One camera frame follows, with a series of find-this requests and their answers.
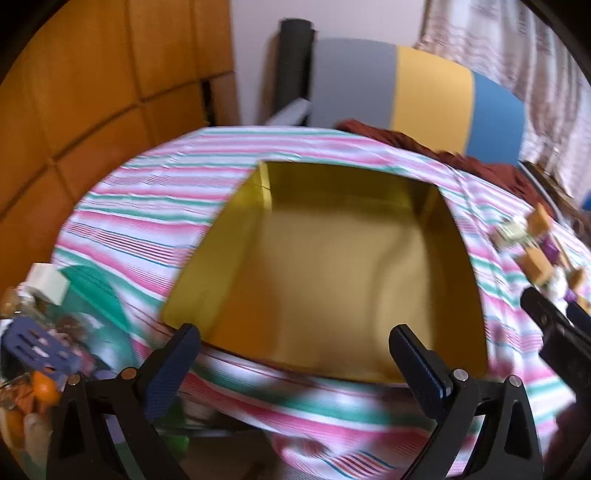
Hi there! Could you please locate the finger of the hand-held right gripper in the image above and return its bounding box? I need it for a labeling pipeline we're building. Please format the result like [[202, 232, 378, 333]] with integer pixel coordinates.
[[521, 286, 591, 398], [569, 304, 591, 330]]

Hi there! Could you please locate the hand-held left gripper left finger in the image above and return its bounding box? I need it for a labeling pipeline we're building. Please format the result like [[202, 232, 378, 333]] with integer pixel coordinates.
[[45, 323, 202, 480]]

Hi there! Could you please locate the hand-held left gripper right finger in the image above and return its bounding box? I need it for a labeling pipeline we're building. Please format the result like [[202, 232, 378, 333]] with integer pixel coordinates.
[[389, 324, 543, 480]]

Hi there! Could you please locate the cream carton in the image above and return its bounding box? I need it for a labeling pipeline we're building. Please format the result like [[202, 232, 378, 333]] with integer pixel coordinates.
[[517, 249, 556, 287]]

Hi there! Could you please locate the gold tin box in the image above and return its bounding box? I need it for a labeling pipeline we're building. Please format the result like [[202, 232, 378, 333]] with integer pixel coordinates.
[[161, 161, 489, 384]]

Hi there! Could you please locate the green plastic basket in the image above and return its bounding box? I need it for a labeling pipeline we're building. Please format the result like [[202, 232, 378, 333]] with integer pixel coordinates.
[[60, 265, 136, 370]]

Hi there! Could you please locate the orange fruit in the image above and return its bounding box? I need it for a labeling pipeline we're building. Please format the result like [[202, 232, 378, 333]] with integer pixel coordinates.
[[31, 371, 62, 408]]

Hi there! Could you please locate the blue perforated plastic holder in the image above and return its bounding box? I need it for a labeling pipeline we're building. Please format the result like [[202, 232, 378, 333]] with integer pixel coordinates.
[[2, 318, 95, 384]]

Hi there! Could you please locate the small cream box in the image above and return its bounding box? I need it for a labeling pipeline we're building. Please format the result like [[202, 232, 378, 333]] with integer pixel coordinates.
[[27, 263, 70, 305]]

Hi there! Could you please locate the striped bedsheet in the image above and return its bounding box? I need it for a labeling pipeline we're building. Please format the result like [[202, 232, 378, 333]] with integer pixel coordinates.
[[48, 127, 591, 480]]

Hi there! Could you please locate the brown blanket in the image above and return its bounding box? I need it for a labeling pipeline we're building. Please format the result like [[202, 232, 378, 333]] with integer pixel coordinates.
[[335, 119, 546, 206]]

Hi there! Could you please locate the glass jar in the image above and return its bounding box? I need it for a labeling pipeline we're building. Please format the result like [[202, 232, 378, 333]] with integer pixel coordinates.
[[0, 286, 34, 325]]

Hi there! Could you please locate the patterned beige curtain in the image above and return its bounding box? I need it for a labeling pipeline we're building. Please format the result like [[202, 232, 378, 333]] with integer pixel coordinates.
[[413, 0, 591, 199]]

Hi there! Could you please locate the grey yellow blue headboard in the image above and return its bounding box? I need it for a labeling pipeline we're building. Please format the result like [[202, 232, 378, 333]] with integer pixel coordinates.
[[310, 38, 525, 166]]

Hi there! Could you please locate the wooden wardrobe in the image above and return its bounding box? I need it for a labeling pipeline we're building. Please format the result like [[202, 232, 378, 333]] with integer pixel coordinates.
[[0, 0, 241, 287]]

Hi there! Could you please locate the black rolled mat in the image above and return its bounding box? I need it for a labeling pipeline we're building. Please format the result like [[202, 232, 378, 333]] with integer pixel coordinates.
[[276, 18, 317, 123]]

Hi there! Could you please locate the grey bed frame rail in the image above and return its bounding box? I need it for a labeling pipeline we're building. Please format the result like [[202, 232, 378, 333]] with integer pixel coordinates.
[[265, 99, 309, 126], [522, 161, 570, 222]]

